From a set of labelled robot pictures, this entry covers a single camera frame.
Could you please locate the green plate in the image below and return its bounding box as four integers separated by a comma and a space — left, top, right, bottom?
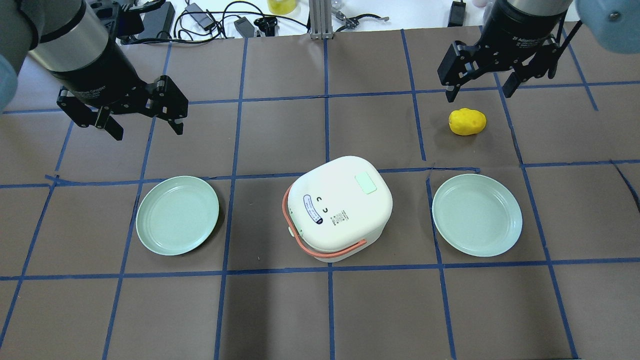
432, 173, 523, 258
135, 175, 220, 256

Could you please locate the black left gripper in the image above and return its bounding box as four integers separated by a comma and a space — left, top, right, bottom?
50, 38, 189, 141

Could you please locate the yellow lemon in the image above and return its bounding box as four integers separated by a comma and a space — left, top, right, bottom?
448, 108, 488, 136

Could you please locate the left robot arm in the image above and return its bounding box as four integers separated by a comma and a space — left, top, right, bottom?
0, 0, 188, 141

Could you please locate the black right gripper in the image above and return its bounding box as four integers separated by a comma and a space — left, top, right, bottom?
437, 0, 566, 103

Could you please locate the left green plate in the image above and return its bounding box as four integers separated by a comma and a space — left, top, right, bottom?
135, 175, 220, 256

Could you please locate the aluminium frame post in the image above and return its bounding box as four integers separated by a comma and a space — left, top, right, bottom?
308, 0, 334, 40

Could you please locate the right green plate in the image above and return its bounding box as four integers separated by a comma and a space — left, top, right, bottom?
432, 173, 523, 258

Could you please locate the black power adapter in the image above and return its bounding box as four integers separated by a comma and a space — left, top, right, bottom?
184, 2, 215, 31

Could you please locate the white rice cooker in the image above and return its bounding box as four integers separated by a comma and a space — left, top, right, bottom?
281, 155, 393, 264

